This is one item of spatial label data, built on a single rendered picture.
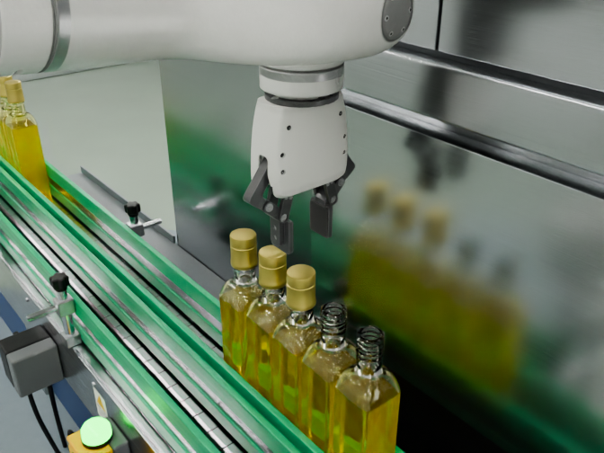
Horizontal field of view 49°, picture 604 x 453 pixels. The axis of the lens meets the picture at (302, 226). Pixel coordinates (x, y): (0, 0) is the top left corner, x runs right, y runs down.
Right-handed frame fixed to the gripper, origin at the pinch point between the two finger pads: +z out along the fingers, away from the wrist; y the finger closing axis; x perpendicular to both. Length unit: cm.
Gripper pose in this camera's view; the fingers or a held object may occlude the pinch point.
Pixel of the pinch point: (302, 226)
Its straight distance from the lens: 74.3
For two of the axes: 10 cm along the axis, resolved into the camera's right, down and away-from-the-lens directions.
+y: -7.8, 3.0, -5.5
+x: 6.3, 3.7, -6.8
